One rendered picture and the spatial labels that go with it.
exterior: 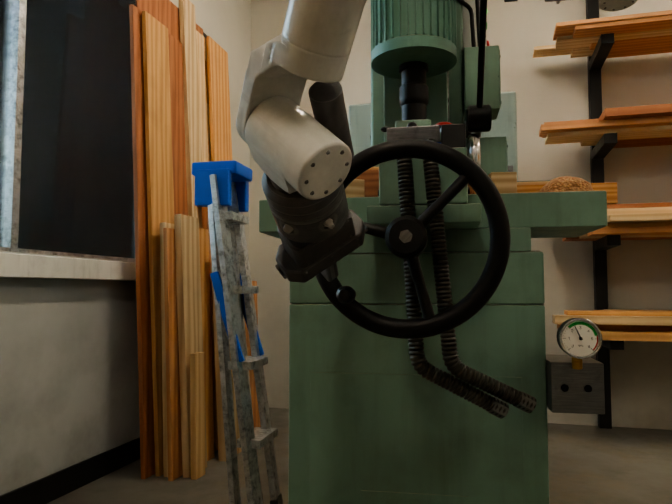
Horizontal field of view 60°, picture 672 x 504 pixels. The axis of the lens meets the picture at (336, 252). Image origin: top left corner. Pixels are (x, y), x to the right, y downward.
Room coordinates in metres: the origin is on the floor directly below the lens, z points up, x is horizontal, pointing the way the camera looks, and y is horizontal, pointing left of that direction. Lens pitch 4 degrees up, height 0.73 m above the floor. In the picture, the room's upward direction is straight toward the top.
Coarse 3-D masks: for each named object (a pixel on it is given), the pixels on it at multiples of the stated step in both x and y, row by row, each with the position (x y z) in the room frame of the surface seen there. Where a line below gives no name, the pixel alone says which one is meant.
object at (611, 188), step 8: (544, 184) 1.12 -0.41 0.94; (592, 184) 1.11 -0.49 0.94; (600, 184) 1.10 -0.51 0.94; (608, 184) 1.10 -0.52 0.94; (616, 184) 1.10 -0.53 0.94; (520, 192) 1.13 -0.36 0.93; (528, 192) 1.13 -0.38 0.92; (608, 192) 1.10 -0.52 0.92; (616, 192) 1.10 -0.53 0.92; (608, 200) 1.10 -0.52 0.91; (616, 200) 1.10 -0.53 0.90
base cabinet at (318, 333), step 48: (336, 336) 1.03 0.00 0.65; (384, 336) 1.02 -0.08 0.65; (432, 336) 1.01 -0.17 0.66; (480, 336) 0.99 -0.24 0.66; (528, 336) 0.98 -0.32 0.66; (336, 384) 1.03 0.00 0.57; (384, 384) 1.02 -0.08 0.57; (432, 384) 1.00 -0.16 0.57; (528, 384) 0.98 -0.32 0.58; (336, 432) 1.03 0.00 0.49; (384, 432) 1.02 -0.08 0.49; (432, 432) 1.00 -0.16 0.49; (480, 432) 0.99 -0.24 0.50; (528, 432) 0.98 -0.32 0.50; (288, 480) 1.05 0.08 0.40; (336, 480) 1.03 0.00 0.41; (384, 480) 1.02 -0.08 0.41; (432, 480) 1.00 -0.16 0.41; (480, 480) 0.99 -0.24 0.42; (528, 480) 0.98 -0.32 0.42
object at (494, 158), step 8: (504, 136) 1.29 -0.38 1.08; (488, 144) 1.29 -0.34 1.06; (496, 144) 1.29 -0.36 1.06; (504, 144) 1.29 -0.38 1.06; (488, 152) 1.29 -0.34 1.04; (496, 152) 1.29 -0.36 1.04; (504, 152) 1.29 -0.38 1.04; (488, 160) 1.29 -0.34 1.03; (496, 160) 1.29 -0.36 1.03; (504, 160) 1.29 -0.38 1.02; (488, 168) 1.29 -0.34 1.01; (496, 168) 1.29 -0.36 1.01; (504, 168) 1.29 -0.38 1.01
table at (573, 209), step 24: (552, 192) 0.97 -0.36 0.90; (576, 192) 0.96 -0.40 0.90; (600, 192) 0.96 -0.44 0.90; (264, 216) 1.06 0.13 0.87; (360, 216) 1.03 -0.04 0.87; (384, 216) 0.92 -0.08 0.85; (456, 216) 0.91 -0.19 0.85; (480, 216) 0.90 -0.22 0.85; (528, 216) 0.98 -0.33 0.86; (552, 216) 0.97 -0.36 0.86; (576, 216) 0.96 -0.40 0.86; (600, 216) 0.96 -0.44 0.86
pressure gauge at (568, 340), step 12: (564, 324) 0.91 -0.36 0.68; (576, 324) 0.91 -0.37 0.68; (588, 324) 0.90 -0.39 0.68; (564, 336) 0.91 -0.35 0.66; (576, 336) 0.91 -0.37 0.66; (588, 336) 0.90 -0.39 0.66; (600, 336) 0.90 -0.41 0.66; (564, 348) 0.91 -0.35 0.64; (576, 348) 0.91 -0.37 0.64; (588, 348) 0.90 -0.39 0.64; (576, 360) 0.93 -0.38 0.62
